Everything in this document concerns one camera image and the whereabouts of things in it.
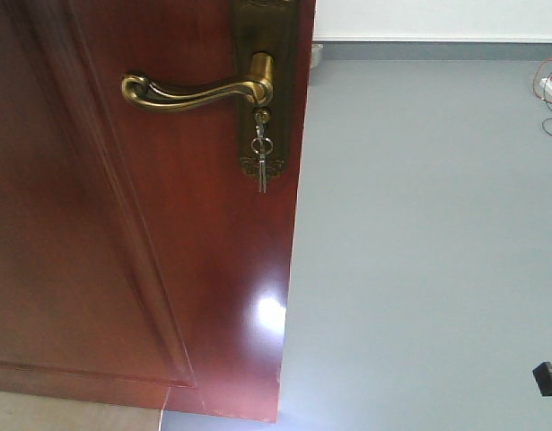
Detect white power strip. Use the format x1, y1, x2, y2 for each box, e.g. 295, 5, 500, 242
539, 78, 552, 102

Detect brass handle backplate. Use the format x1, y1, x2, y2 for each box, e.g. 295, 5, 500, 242
232, 1, 299, 180

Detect plywood base platform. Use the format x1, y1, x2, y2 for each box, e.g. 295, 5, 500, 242
0, 391, 163, 431

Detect brass door handle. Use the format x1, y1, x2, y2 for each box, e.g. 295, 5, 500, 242
121, 52, 275, 112

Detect silver keys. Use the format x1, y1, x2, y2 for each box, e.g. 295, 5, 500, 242
250, 108, 274, 194

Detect brown wooden door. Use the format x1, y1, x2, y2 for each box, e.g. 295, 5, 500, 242
0, 1, 315, 423

